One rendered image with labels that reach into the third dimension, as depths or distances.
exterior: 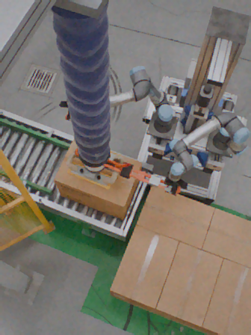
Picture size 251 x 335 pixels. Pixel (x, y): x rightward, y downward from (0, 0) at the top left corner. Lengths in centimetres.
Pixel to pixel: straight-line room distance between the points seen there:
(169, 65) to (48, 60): 147
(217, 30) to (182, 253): 184
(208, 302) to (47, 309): 150
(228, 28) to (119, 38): 269
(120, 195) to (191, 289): 99
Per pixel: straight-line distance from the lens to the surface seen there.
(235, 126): 262
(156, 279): 335
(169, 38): 514
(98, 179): 290
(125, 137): 432
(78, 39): 163
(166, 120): 305
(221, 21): 260
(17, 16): 115
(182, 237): 344
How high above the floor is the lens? 386
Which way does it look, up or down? 68 degrees down
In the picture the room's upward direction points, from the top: 3 degrees clockwise
